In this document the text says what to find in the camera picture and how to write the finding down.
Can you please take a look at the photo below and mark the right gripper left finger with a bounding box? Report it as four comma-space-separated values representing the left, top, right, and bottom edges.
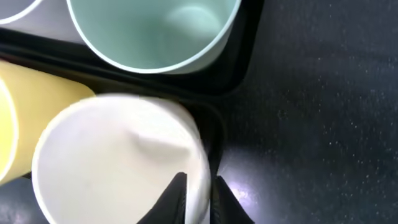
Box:
136, 172, 188, 224

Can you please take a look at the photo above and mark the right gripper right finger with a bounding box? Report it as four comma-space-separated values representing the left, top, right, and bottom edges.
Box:
210, 175, 256, 224

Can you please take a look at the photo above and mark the white cup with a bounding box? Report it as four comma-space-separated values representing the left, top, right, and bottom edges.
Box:
30, 93, 212, 224

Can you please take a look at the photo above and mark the yellow cup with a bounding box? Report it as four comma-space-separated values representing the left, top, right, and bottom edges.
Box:
0, 60, 96, 187

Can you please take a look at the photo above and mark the black tray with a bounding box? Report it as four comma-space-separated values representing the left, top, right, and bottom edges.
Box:
0, 0, 266, 184

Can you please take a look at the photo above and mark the green cup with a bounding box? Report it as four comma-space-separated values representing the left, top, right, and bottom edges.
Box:
65, 0, 243, 75

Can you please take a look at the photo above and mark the grey cup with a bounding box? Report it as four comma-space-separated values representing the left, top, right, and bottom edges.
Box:
0, 0, 85, 44

